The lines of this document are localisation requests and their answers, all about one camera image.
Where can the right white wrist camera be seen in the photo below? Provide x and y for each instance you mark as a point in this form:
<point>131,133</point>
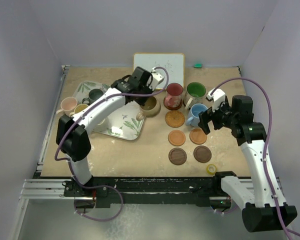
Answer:
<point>216,96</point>

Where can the yellow mug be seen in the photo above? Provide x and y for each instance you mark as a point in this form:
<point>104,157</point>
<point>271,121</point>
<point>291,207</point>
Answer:
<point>78,108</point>

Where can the dark walnut coaster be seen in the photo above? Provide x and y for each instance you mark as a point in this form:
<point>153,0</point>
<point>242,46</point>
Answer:
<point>202,154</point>
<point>177,156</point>

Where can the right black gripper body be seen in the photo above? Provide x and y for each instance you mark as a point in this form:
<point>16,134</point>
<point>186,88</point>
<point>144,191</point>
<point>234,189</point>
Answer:
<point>223,116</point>

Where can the woven rattan coaster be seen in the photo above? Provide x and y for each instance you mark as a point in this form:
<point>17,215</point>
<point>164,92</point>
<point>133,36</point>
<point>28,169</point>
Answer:
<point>174,118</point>

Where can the small whiteboard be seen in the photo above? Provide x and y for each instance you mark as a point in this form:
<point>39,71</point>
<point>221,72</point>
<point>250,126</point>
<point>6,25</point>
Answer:
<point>174,63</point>

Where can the tan brown mug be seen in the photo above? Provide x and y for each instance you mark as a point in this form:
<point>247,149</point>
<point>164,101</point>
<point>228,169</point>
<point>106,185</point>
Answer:
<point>150,109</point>

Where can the aluminium rail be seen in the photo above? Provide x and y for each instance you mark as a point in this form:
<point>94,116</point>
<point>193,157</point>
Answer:
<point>46,189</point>

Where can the floral serving tray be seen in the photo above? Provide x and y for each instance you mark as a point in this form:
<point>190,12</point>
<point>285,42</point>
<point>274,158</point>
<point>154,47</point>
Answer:
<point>122,123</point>

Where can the green mug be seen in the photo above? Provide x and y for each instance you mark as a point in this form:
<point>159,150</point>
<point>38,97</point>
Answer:
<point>194,94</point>

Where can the grey mug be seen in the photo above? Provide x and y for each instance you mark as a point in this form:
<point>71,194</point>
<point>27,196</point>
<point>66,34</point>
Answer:
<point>93,95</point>

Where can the green small object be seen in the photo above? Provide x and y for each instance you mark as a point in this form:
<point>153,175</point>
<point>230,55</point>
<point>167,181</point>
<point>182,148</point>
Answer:
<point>198,65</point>

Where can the red pink mug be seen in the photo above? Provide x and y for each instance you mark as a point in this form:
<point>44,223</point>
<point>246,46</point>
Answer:
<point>173,95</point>

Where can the orange wooden coaster front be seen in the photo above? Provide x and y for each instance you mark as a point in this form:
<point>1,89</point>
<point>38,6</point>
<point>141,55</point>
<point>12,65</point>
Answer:
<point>176,138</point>

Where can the light blue mug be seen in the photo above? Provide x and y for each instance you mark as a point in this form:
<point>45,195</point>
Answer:
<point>193,115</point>

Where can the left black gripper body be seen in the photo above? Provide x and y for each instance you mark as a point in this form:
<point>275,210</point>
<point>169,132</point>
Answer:
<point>144,89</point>

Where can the white mug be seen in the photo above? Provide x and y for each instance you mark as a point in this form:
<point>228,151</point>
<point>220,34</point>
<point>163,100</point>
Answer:
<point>102,126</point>

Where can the brown ringed coaster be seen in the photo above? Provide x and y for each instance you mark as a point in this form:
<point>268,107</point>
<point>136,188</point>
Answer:
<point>173,108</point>

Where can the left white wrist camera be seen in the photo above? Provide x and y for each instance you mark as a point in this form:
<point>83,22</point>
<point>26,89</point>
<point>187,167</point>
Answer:
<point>157,80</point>

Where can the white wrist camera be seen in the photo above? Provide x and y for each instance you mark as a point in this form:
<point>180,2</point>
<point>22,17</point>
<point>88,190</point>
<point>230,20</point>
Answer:
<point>157,80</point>
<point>216,96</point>

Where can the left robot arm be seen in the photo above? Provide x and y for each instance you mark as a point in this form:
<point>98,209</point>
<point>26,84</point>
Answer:
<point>73,143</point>

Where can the yellow tape roll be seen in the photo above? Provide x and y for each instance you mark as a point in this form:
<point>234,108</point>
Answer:
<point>211,169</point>

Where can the black base frame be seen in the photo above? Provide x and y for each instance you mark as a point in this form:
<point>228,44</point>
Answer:
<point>198,191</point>

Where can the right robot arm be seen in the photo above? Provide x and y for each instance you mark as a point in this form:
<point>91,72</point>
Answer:
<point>265,208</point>

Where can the orange wooden coaster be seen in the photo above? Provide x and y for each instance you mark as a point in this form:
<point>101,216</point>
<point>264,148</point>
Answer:
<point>176,138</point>
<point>197,136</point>

